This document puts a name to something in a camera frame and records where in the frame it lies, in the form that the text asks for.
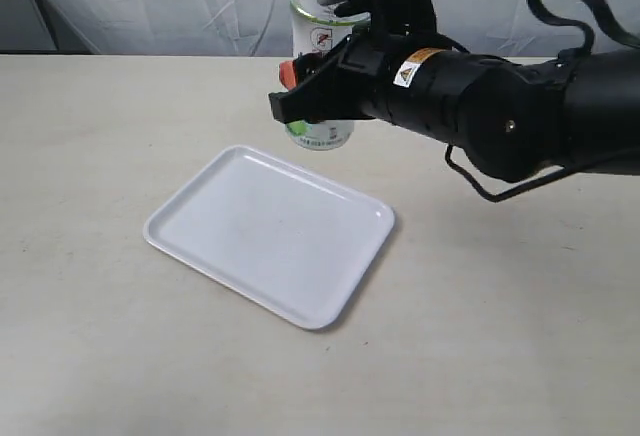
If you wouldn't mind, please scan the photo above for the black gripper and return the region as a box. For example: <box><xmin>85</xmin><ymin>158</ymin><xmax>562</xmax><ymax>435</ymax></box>
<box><xmin>268</xmin><ymin>34</ymin><xmax>470</xmax><ymax>139</ymax></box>

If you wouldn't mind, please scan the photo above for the clear plastic water bottle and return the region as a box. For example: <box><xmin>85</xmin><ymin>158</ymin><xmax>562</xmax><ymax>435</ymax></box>
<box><xmin>286</xmin><ymin>0</ymin><xmax>370</xmax><ymax>151</ymax></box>

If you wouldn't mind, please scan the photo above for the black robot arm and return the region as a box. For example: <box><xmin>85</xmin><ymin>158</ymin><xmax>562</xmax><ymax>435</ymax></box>
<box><xmin>269</xmin><ymin>34</ymin><xmax>639</xmax><ymax>183</ymax></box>

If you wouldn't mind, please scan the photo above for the white rectangular plastic tray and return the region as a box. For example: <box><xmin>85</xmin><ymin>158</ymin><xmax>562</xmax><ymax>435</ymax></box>
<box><xmin>143</xmin><ymin>145</ymin><xmax>396</xmax><ymax>330</ymax></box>

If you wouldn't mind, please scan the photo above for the white backdrop cloth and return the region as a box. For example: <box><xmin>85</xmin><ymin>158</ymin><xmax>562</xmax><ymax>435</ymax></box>
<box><xmin>0</xmin><ymin>0</ymin><xmax>640</xmax><ymax>59</ymax></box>

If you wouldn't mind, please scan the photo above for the black cable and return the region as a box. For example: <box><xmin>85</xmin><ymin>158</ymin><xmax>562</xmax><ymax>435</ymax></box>
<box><xmin>443</xmin><ymin>0</ymin><xmax>640</xmax><ymax>203</ymax></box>

